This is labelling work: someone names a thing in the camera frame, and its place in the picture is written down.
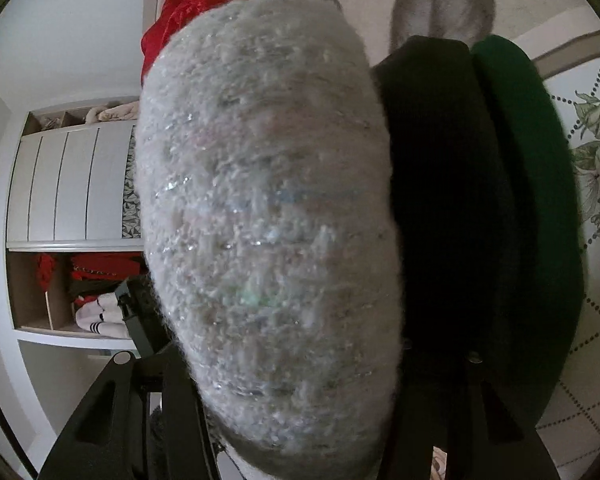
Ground red clothes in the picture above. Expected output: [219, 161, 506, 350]
[35, 252, 148, 301]

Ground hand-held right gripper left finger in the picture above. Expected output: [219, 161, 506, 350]
[39, 351, 217, 480]

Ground white wardrobe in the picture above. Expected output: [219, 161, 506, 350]
[5, 95, 151, 351]

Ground white striped socks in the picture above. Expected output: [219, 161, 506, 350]
[75, 292, 131, 338]

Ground red velvet garment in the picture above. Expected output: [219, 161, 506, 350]
[141, 0, 253, 86]

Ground white fuzzy sweater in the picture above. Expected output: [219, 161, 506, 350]
[132, 0, 406, 476]

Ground beige folded clothes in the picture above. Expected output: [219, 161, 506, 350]
[82, 101, 141, 123]

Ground dark green garment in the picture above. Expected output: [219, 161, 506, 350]
[470, 35, 586, 428]

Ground beige animal print blanket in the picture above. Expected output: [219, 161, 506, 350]
[280, 0, 600, 81]

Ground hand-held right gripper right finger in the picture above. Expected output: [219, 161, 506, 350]
[379, 345, 562, 480]

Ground black garment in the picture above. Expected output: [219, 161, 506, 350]
[372, 35, 526, 411]

